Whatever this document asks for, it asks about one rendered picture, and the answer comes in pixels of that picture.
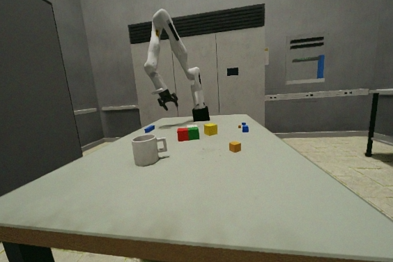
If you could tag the green cube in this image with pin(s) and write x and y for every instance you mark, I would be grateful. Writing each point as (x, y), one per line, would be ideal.
(193, 133)

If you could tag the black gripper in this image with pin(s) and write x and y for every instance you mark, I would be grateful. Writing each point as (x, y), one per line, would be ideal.
(167, 98)

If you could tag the red cube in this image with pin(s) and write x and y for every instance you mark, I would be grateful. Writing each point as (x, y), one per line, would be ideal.
(183, 134)

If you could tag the grey mug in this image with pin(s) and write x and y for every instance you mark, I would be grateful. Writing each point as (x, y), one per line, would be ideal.
(146, 153)

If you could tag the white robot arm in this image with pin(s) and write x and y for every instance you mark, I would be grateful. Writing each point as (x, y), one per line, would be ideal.
(162, 20)

